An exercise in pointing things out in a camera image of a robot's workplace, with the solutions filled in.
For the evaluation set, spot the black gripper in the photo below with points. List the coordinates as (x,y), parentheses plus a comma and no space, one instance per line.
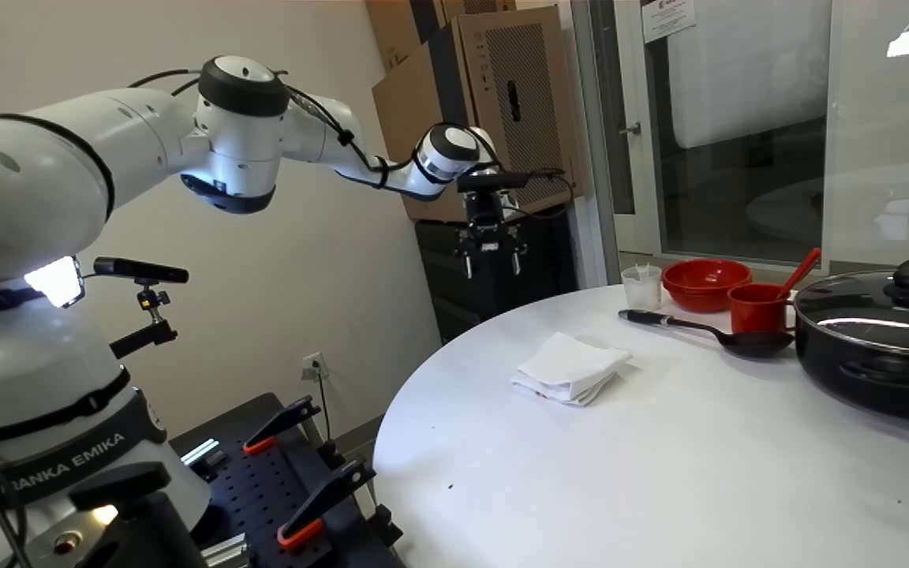
(493,223)

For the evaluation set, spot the white towel with red stripes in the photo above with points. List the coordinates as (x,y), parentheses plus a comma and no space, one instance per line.
(569,364)

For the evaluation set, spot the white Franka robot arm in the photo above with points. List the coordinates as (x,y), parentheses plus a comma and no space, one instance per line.
(45,167)

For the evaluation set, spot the black cabinet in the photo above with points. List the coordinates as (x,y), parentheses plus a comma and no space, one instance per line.
(442,295)

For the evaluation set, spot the clear plastic cup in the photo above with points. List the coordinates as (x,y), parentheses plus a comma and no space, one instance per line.
(641,287)

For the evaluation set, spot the plain brown cardboard box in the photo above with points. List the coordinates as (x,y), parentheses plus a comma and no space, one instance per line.
(402,96)

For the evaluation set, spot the large cardboard box dark print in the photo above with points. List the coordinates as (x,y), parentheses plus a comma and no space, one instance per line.
(520,65)

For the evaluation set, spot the red bowl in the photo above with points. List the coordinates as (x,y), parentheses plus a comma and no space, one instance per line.
(705,286)

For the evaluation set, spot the small stacked cardboard box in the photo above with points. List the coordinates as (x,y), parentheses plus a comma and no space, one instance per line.
(396,27)

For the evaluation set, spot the red measuring cup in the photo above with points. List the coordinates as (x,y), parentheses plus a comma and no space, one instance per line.
(759,311)

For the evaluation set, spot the black spatula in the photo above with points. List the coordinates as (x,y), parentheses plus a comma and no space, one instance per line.
(756,341)

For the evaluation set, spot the white paper door sign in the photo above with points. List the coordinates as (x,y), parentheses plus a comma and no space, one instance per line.
(668,16)

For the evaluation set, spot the dark blue workbench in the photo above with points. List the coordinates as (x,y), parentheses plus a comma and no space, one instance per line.
(252,492)

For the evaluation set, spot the black cooking pot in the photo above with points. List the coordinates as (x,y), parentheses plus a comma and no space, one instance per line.
(876,383)

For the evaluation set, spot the glass door white frame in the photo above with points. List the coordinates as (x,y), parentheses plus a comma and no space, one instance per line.
(599,127)

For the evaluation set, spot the white wall outlet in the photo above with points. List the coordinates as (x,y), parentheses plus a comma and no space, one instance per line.
(314,364)

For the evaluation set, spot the black camera on mount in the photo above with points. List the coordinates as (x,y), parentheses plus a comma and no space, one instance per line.
(140,273)

